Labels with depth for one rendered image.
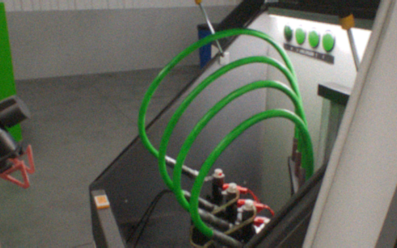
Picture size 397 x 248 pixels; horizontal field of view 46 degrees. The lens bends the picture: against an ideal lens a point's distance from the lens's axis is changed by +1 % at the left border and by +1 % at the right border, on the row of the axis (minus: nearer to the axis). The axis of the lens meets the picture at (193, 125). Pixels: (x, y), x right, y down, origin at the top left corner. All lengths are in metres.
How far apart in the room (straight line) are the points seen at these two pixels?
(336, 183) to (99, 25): 7.00
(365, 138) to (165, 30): 7.34
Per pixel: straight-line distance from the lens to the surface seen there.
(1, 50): 4.19
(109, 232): 1.13
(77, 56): 7.56
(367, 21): 0.98
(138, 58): 7.82
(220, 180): 1.05
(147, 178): 1.36
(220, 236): 0.82
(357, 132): 0.68
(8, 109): 1.27
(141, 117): 0.95
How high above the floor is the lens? 1.53
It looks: 18 degrees down
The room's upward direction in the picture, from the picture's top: straight up
